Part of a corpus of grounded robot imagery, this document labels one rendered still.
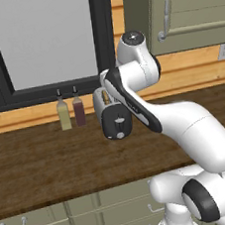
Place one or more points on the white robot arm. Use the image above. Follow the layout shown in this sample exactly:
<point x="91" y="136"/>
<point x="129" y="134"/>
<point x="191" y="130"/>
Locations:
<point x="200" y="133"/>

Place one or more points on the black and silver toaster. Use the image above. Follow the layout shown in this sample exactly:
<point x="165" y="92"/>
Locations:
<point x="113" y="117"/>

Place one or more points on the bread slice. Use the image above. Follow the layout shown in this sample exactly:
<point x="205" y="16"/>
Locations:
<point x="106" y="98"/>

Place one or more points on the dark red vinegar bottle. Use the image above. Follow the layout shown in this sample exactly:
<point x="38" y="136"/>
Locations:
<point x="79" y="112"/>

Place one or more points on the yellow oil bottle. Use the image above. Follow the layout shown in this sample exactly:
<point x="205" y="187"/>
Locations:
<point x="64" y="115"/>

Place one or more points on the black framed window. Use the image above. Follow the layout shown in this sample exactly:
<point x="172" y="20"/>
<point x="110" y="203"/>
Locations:
<point x="42" y="40"/>

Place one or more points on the white wall socket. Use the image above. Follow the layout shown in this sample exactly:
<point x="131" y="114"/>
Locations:
<point x="224" y="52"/>

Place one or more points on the olive green wall cupboard door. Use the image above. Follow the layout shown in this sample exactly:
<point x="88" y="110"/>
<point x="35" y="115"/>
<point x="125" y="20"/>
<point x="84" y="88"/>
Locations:
<point x="195" y="7"/>

